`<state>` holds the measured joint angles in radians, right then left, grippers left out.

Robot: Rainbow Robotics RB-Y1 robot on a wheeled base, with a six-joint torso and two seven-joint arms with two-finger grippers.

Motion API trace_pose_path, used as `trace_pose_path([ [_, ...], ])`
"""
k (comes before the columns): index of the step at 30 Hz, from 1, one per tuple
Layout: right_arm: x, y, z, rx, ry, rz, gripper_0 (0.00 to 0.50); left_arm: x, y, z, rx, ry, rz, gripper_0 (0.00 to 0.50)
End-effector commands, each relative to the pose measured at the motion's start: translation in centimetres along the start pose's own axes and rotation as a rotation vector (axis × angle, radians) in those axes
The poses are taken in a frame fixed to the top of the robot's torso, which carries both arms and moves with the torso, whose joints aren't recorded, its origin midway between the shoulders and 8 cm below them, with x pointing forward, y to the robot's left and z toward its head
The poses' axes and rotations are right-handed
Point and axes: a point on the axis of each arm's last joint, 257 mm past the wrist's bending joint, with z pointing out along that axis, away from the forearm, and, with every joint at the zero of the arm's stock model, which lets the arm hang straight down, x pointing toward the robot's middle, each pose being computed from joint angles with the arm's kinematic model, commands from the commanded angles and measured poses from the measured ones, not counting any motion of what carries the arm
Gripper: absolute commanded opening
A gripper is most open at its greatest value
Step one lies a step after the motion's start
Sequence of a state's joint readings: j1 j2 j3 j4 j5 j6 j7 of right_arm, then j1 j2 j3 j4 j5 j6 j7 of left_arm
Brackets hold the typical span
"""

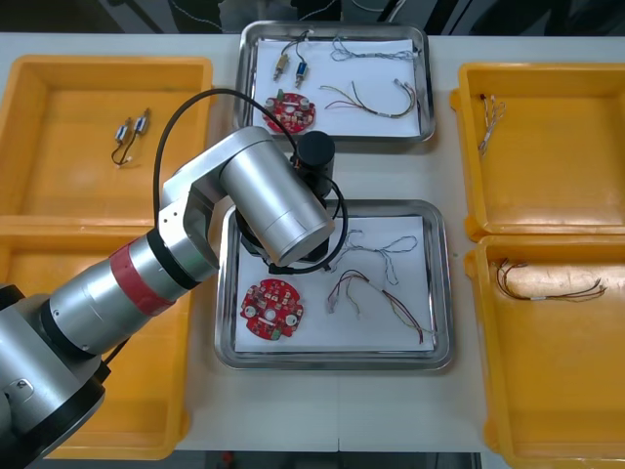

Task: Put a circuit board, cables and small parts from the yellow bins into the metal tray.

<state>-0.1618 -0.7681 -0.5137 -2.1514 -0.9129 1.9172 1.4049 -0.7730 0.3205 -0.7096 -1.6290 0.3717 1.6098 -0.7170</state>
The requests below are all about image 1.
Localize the steel tray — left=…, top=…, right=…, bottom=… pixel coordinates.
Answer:
left=213, top=198, right=458, bottom=373
left=232, top=20, right=437, bottom=144

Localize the yellow-orange plastic bin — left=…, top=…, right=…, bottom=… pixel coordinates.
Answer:
left=0, top=225, right=205, bottom=461
left=0, top=54, right=219, bottom=231
left=448, top=62, right=625, bottom=243
left=463, top=234, right=625, bottom=469

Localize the blue label metal solenoid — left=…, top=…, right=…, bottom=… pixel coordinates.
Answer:
left=110, top=116, right=136, bottom=170
left=292, top=38, right=316, bottom=90
left=124, top=109, right=151, bottom=166

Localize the white label metal solenoid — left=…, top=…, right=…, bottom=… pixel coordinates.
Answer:
left=271, top=29, right=313, bottom=83

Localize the white paper sheet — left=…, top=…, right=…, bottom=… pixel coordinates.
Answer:
left=251, top=37, right=424, bottom=138
left=232, top=215, right=436, bottom=354

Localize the blue-white twisted wire harness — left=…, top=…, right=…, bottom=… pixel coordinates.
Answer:
left=477, top=92, right=508, bottom=157
left=339, top=228, right=419, bottom=287
left=330, top=34, right=422, bottom=64

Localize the round red circuit board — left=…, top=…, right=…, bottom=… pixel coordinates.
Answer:
left=241, top=277, right=303, bottom=342
left=263, top=90, right=319, bottom=136

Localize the thin white cable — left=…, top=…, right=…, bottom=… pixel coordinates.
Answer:
left=170, top=0, right=209, bottom=21
left=351, top=0, right=407, bottom=14

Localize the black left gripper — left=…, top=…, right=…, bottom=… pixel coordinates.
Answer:
left=235, top=207, right=336, bottom=275

